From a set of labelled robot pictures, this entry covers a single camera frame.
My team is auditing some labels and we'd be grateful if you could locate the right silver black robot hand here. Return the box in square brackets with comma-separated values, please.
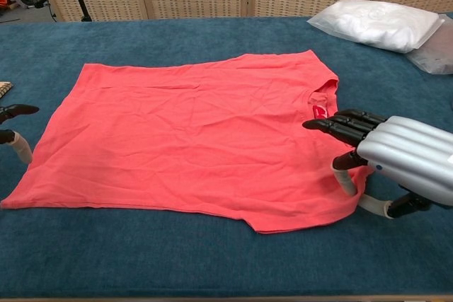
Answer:
[302, 109, 453, 220]

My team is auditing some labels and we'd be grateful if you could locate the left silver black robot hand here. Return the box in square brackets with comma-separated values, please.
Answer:
[0, 103, 40, 164]

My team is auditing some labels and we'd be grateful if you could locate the red cloth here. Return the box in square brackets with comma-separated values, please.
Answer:
[0, 52, 374, 236]

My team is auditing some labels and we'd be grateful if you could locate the dark red garment in bag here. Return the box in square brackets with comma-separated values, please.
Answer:
[405, 13, 453, 76]

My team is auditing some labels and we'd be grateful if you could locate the white garment in plastic bag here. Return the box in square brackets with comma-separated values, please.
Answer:
[306, 0, 445, 54]

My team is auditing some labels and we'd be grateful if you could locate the blue carpet table cover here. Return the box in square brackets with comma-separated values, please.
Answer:
[0, 15, 453, 299]

